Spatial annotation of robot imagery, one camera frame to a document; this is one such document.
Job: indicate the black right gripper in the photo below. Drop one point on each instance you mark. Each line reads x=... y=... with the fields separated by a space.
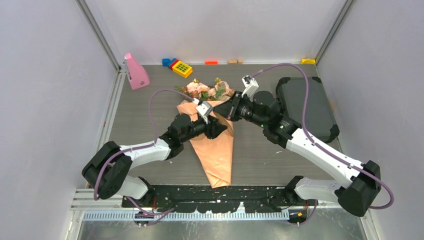
x=229 y=109

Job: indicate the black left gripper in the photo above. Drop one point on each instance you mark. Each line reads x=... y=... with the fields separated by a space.
x=213 y=128

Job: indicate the pink and brown rose stem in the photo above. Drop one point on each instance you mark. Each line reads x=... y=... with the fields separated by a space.
x=221 y=91

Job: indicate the peach wrapping paper sheet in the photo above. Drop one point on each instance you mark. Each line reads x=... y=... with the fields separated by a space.
x=216 y=155

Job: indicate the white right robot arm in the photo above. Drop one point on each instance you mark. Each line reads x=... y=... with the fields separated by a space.
x=355 y=184

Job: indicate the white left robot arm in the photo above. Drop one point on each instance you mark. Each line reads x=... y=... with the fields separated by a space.
x=107 y=171

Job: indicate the orange flat block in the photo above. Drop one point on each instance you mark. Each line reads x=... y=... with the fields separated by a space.
x=211 y=62

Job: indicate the yellow toy brick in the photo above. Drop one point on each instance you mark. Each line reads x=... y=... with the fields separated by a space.
x=182 y=69

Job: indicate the red toy brick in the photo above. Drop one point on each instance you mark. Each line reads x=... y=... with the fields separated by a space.
x=172 y=63

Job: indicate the blue toy brick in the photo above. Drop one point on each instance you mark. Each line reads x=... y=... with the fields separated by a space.
x=168 y=62

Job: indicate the pink plastic wedge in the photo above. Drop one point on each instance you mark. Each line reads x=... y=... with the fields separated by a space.
x=136 y=73

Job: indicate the yellow corner block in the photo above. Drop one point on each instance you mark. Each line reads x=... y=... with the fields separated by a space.
x=308 y=61

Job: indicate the dark grey hard case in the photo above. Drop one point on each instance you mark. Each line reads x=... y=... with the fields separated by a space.
x=319 y=116

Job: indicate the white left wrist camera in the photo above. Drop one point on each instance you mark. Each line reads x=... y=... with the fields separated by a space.
x=203 y=109

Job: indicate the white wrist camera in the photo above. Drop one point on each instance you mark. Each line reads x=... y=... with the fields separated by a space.
x=250 y=86
x=203 y=109

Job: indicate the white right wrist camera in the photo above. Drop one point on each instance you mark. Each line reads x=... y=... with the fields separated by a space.
x=250 y=86

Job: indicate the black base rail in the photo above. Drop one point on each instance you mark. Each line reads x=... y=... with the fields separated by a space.
x=227 y=199

